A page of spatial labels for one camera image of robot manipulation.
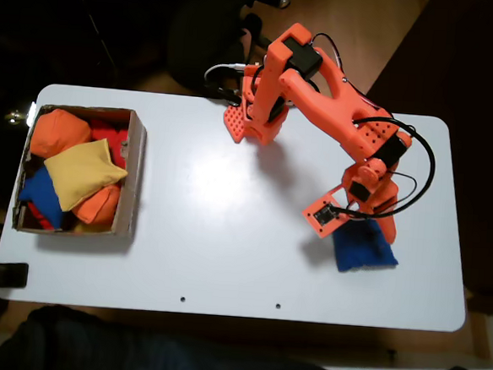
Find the yellow bean bag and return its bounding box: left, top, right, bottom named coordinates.
left=73, top=218, right=115, bottom=235
left=40, top=133, right=131, bottom=216

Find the thick black camera cable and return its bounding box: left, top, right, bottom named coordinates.
left=332, top=112, right=441, bottom=227

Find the wooden table leg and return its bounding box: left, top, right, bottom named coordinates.
left=460, top=288, right=493, bottom=362

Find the white cable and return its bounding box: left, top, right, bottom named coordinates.
left=202, top=59, right=250, bottom=87

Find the blue bean bag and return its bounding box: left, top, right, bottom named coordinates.
left=16, top=164, right=69, bottom=231
left=328, top=218, right=402, bottom=277

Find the orange bean bag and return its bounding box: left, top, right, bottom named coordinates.
left=69, top=180, right=124, bottom=227
left=29, top=106, right=95, bottom=162

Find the thin black servo wire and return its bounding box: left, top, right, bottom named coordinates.
left=387, top=171, right=420, bottom=209
left=307, top=31, right=355, bottom=81

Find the brown cardboard box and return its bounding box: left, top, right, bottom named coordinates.
left=10, top=100, right=150, bottom=242

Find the person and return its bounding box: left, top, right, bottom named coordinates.
left=0, top=301, right=493, bottom=370

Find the orange camera mount with board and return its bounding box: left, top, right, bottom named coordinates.
left=301, top=183, right=351, bottom=242

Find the red bean bag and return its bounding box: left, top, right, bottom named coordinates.
left=87, top=117, right=132, bottom=161
left=24, top=201, right=56, bottom=231

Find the shiny metal object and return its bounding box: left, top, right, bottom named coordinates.
left=3, top=107, right=28, bottom=127

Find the black office chair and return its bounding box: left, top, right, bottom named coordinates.
left=160, top=0, right=292, bottom=98

